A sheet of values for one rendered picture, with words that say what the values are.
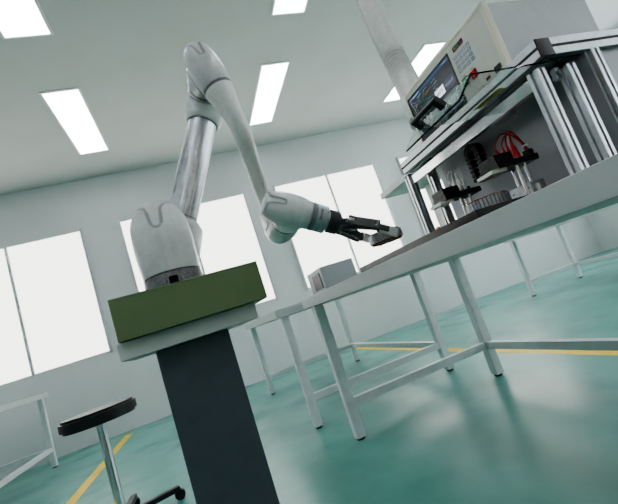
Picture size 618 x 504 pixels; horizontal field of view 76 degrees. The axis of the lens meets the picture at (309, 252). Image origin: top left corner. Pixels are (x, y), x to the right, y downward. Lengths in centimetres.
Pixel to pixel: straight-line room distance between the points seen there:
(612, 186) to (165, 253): 93
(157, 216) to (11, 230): 516
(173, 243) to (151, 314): 23
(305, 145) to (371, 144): 114
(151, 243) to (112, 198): 495
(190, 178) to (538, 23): 113
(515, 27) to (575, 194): 77
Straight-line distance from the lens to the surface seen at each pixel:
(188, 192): 139
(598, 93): 126
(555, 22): 148
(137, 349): 98
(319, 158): 648
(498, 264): 743
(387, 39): 311
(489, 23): 131
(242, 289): 97
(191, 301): 96
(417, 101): 156
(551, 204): 70
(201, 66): 143
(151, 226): 113
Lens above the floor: 69
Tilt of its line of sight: 8 degrees up
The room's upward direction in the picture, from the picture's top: 19 degrees counter-clockwise
